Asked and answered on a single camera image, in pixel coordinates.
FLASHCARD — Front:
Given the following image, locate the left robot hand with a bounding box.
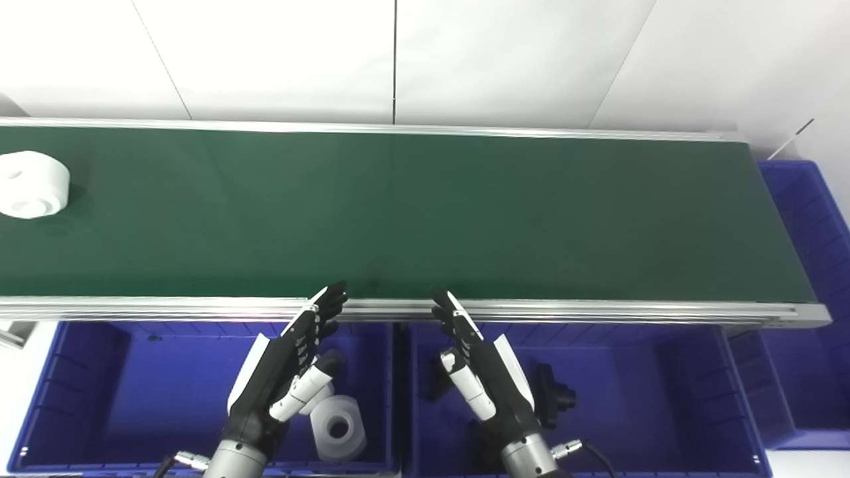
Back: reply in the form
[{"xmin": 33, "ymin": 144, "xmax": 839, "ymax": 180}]
[{"xmin": 226, "ymin": 280, "xmax": 349, "ymax": 459}]

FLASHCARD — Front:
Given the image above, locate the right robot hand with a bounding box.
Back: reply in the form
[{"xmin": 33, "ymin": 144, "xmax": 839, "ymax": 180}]
[{"xmin": 430, "ymin": 287, "xmax": 542, "ymax": 459}]

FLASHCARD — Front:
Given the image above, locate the white round plastic part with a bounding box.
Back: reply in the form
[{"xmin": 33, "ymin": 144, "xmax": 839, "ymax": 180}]
[
  {"xmin": 299, "ymin": 382, "xmax": 336, "ymax": 418},
  {"xmin": 0, "ymin": 151, "xmax": 71, "ymax": 220}
]

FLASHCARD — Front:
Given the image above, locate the black plastic part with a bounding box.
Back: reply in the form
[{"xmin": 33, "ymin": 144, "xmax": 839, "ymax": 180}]
[{"xmin": 535, "ymin": 363, "xmax": 577, "ymax": 429}]

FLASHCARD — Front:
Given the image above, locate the green conveyor belt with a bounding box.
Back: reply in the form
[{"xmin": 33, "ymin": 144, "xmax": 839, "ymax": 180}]
[
  {"xmin": 0, "ymin": 117, "xmax": 832, "ymax": 327},
  {"xmin": 0, "ymin": 126, "xmax": 817, "ymax": 305}
]

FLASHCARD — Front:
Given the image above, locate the white hexagonal plastic part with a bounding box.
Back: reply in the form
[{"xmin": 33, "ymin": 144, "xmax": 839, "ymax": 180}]
[{"xmin": 310, "ymin": 395, "xmax": 367, "ymax": 463}]

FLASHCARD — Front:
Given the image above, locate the blue plastic bin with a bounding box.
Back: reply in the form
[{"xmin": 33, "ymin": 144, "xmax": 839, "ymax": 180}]
[
  {"xmin": 8, "ymin": 321, "xmax": 399, "ymax": 475},
  {"xmin": 402, "ymin": 322, "xmax": 774, "ymax": 478},
  {"xmin": 727, "ymin": 159, "xmax": 850, "ymax": 451}
]

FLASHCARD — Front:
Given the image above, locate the aluminium conveyor leg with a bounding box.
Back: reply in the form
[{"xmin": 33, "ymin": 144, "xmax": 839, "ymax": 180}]
[{"xmin": 0, "ymin": 321, "xmax": 37, "ymax": 351}]

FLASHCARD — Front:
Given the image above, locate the thin grey rod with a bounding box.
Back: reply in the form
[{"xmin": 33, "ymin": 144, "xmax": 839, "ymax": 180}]
[{"xmin": 769, "ymin": 118, "xmax": 815, "ymax": 161}]

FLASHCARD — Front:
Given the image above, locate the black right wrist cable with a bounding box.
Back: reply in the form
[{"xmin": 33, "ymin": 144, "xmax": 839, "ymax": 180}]
[{"xmin": 551, "ymin": 438, "xmax": 618, "ymax": 478}]

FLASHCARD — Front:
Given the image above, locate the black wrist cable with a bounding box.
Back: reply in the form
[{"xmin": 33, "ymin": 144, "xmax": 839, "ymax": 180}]
[
  {"xmin": 154, "ymin": 450, "xmax": 212, "ymax": 478},
  {"xmin": 551, "ymin": 438, "xmax": 618, "ymax": 478}
]

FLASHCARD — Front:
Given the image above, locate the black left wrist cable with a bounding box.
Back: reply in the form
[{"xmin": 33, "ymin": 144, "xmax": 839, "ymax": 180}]
[{"xmin": 154, "ymin": 450, "xmax": 212, "ymax": 478}]

